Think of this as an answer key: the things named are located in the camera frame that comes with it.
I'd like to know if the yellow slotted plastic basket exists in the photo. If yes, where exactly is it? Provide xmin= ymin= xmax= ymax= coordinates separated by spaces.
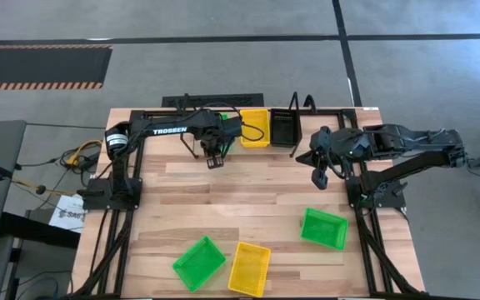
xmin=238 ymin=108 xmax=272 ymax=149
xmin=227 ymin=241 xmax=273 ymax=298

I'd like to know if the yellow looped cable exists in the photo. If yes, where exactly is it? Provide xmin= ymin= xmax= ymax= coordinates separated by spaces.
xmin=64 ymin=139 xmax=104 ymax=168

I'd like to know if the thin yellow cable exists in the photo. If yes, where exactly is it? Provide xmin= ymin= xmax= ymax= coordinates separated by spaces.
xmin=11 ymin=177 xmax=78 ymax=198

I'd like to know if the black slotted plastic basket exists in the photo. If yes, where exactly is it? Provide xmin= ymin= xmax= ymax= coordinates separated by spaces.
xmin=269 ymin=107 xmax=303 ymax=148

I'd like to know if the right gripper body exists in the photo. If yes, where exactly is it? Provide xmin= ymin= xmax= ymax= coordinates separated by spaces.
xmin=296 ymin=127 xmax=371 ymax=165

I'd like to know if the black wire rack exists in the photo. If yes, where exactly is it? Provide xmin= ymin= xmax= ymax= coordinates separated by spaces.
xmin=179 ymin=91 xmax=304 ymax=160

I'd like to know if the black hazard-striped floor mat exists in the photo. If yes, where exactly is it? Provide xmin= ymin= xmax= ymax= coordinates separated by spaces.
xmin=0 ymin=44 xmax=113 ymax=91

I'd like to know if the black aluminium rig frame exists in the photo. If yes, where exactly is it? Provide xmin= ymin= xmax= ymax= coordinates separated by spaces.
xmin=71 ymin=107 xmax=427 ymax=300

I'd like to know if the black crossbar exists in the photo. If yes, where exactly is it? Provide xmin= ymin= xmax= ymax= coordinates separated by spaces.
xmin=0 ymin=211 xmax=81 ymax=250

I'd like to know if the black perforated panel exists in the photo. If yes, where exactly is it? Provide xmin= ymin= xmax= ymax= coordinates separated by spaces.
xmin=161 ymin=92 xmax=265 ymax=108

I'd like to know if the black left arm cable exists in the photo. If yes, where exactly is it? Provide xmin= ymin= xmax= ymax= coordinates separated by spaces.
xmin=183 ymin=102 xmax=267 ymax=143

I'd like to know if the dark floor cable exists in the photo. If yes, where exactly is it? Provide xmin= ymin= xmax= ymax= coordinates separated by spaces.
xmin=14 ymin=269 xmax=73 ymax=300

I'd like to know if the green slotted plastic basket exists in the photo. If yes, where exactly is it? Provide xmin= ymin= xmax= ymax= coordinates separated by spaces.
xmin=300 ymin=207 xmax=349 ymax=252
xmin=172 ymin=235 xmax=228 ymax=293
xmin=217 ymin=112 xmax=236 ymax=154

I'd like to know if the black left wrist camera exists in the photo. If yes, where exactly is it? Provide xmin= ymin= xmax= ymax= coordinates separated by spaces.
xmin=222 ymin=116 xmax=243 ymax=139

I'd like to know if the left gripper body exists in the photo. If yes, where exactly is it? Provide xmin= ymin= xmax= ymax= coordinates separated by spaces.
xmin=196 ymin=110 xmax=227 ymax=145

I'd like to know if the white printed paper sheet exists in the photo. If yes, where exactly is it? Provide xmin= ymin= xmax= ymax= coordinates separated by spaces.
xmin=47 ymin=194 xmax=87 ymax=234

